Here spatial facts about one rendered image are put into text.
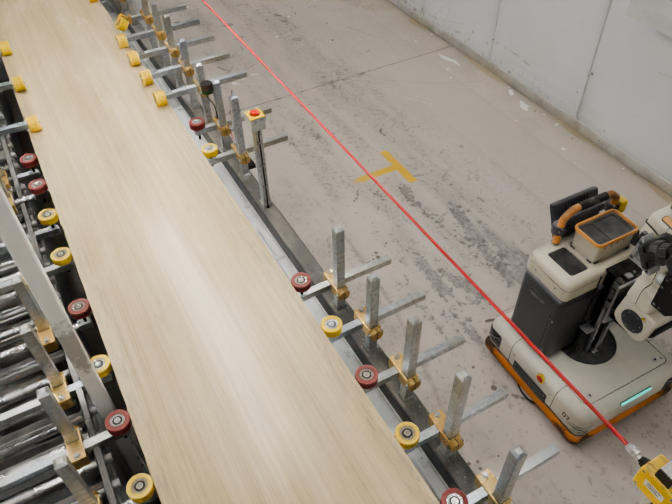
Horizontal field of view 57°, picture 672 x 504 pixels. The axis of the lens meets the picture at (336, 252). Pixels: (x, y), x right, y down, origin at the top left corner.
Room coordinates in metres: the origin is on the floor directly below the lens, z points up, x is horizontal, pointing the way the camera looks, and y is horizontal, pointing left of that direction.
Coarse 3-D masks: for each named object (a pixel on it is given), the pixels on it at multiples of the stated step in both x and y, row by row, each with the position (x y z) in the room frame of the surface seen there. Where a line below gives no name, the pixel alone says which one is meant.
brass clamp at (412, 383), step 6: (390, 360) 1.28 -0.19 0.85; (396, 360) 1.28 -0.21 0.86; (402, 360) 1.28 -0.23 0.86; (390, 366) 1.28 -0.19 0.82; (396, 366) 1.25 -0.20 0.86; (402, 372) 1.23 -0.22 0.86; (402, 378) 1.21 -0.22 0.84; (408, 378) 1.20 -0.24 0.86; (414, 378) 1.20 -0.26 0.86; (408, 384) 1.19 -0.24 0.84; (414, 384) 1.18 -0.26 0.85; (420, 384) 1.20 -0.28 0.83
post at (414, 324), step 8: (408, 320) 1.23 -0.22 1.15; (416, 320) 1.22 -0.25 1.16; (408, 328) 1.22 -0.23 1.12; (416, 328) 1.21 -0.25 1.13; (408, 336) 1.22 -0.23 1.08; (416, 336) 1.21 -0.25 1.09; (408, 344) 1.21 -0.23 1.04; (416, 344) 1.21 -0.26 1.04; (408, 352) 1.21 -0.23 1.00; (416, 352) 1.21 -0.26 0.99; (408, 360) 1.21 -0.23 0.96; (416, 360) 1.22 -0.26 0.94; (408, 368) 1.20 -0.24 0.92; (408, 376) 1.20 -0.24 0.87; (400, 384) 1.23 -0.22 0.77; (400, 392) 1.23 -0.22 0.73; (408, 392) 1.21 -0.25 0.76
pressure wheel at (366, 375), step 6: (360, 366) 1.22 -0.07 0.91; (366, 366) 1.22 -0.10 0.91; (372, 366) 1.22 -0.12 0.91; (360, 372) 1.20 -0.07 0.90; (366, 372) 1.19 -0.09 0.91; (372, 372) 1.20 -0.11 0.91; (360, 378) 1.17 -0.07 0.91; (366, 378) 1.18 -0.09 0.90; (372, 378) 1.17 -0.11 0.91; (360, 384) 1.16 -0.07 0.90; (366, 384) 1.15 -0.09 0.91; (372, 384) 1.16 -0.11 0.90
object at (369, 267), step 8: (384, 256) 1.83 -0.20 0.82; (368, 264) 1.78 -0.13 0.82; (376, 264) 1.78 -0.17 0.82; (384, 264) 1.80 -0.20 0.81; (352, 272) 1.74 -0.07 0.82; (360, 272) 1.74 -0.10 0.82; (368, 272) 1.76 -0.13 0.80; (312, 288) 1.66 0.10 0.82; (320, 288) 1.66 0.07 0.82; (328, 288) 1.67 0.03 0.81; (304, 296) 1.62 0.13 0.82; (312, 296) 1.64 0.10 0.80
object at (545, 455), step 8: (552, 448) 0.94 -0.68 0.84; (536, 456) 0.91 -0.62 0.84; (544, 456) 0.91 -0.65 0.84; (552, 456) 0.92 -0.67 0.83; (528, 464) 0.89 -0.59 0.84; (536, 464) 0.89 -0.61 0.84; (520, 472) 0.86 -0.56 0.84; (528, 472) 0.87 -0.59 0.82; (480, 488) 0.81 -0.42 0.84; (472, 496) 0.79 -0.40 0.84; (480, 496) 0.79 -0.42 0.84
